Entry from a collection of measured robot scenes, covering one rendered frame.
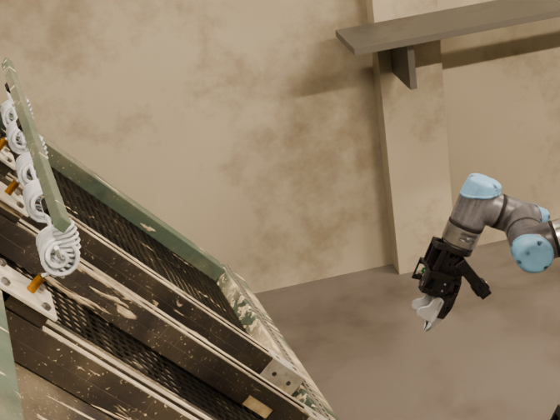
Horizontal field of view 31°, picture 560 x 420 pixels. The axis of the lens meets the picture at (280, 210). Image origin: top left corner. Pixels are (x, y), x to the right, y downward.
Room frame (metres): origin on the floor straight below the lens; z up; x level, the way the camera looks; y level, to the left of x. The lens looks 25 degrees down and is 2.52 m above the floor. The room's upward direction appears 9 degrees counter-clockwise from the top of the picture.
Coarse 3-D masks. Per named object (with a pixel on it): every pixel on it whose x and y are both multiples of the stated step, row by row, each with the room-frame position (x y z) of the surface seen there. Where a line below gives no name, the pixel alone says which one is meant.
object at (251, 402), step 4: (248, 396) 1.98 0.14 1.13; (248, 400) 1.98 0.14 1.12; (252, 400) 1.98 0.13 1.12; (256, 400) 1.98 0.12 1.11; (244, 404) 1.98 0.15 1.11; (248, 404) 1.98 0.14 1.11; (252, 404) 1.98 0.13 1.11; (256, 404) 1.98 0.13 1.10; (260, 404) 1.99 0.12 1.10; (264, 404) 1.99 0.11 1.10; (252, 408) 1.98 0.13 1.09; (256, 408) 1.98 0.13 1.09; (260, 408) 1.99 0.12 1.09; (264, 408) 1.99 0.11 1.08; (268, 408) 1.99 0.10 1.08; (256, 412) 1.98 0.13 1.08; (260, 412) 1.99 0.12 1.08; (264, 412) 1.99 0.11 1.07; (268, 412) 1.99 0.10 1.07; (264, 416) 1.99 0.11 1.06
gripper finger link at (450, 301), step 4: (456, 288) 1.86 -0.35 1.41; (452, 292) 1.85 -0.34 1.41; (456, 292) 1.85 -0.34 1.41; (444, 296) 1.86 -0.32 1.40; (448, 296) 1.84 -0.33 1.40; (452, 296) 1.84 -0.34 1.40; (456, 296) 1.84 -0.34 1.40; (444, 300) 1.85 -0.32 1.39; (448, 300) 1.84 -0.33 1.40; (452, 300) 1.84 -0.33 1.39; (444, 304) 1.85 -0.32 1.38; (448, 304) 1.84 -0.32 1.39; (452, 304) 1.84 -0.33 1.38; (444, 308) 1.84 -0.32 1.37; (448, 308) 1.84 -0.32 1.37; (440, 312) 1.85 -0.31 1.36; (444, 312) 1.84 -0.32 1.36; (440, 316) 1.85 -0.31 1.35; (444, 316) 1.85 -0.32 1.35
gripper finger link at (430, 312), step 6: (432, 300) 1.86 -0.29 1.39; (438, 300) 1.86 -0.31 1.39; (426, 306) 1.86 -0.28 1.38; (432, 306) 1.86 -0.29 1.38; (438, 306) 1.86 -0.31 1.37; (420, 312) 1.86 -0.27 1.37; (426, 312) 1.86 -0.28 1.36; (432, 312) 1.86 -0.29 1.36; (438, 312) 1.85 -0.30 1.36; (426, 318) 1.86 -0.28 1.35; (432, 318) 1.86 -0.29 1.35; (438, 318) 1.85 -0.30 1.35; (432, 324) 1.86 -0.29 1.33; (426, 330) 1.87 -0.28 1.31
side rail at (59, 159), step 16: (0, 112) 2.89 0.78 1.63; (0, 128) 2.89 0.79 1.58; (48, 144) 2.93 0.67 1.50; (48, 160) 2.92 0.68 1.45; (64, 160) 2.93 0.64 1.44; (80, 176) 2.94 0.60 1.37; (96, 176) 2.99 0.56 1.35; (96, 192) 2.95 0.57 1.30; (112, 192) 2.96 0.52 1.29; (112, 208) 2.96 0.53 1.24; (128, 208) 2.97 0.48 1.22; (144, 208) 3.05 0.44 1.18; (144, 224) 2.98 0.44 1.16; (160, 224) 3.00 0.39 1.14; (160, 240) 2.99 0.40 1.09; (176, 240) 3.01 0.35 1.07; (192, 256) 3.02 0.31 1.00; (208, 256) 3.07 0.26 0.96; (208, 272) 3.03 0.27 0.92
